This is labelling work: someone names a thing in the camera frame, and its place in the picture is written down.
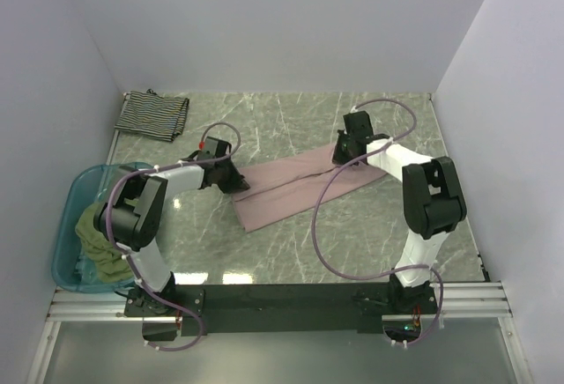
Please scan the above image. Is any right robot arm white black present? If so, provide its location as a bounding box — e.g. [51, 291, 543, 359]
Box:
[332, 111, 467, 313]

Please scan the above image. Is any blue plastic basket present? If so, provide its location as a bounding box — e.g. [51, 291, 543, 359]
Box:
[51, 165, 133, 293]

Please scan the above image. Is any black base beam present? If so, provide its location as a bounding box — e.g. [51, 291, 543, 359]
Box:
[123, 283, 397, 337]

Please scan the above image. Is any green tank top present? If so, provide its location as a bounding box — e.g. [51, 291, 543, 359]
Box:
[75, 203, 133, 284]

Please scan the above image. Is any aluminium rail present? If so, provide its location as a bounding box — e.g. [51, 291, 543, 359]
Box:
[26, 286, 146, 384]

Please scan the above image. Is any striped folded tank top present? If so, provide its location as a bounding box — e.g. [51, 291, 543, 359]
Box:
[115, 89, 189, 143]

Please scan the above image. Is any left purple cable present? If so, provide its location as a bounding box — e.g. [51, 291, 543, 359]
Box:
[105, 122, 242, 352]

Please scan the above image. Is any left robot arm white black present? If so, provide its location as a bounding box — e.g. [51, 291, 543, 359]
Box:
[93, 137, 249, 315]

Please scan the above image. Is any pink tank top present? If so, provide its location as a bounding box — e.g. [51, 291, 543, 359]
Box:
[231, 144, 389, 233]

